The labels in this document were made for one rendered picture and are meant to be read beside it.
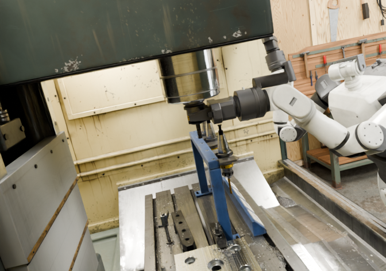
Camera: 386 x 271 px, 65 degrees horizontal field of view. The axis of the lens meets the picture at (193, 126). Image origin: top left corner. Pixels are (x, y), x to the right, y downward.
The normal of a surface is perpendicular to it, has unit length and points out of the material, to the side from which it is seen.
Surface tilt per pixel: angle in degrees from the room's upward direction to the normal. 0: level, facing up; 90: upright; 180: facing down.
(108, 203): 90
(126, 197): 24
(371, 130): 64
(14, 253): 90
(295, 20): 90
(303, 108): 78
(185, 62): 90
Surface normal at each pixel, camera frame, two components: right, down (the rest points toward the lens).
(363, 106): -0.83, 0.13
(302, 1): 0.15, 0.20
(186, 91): -0.10, 0.25
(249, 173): -0.11, -0.79
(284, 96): 0.04, 0.01
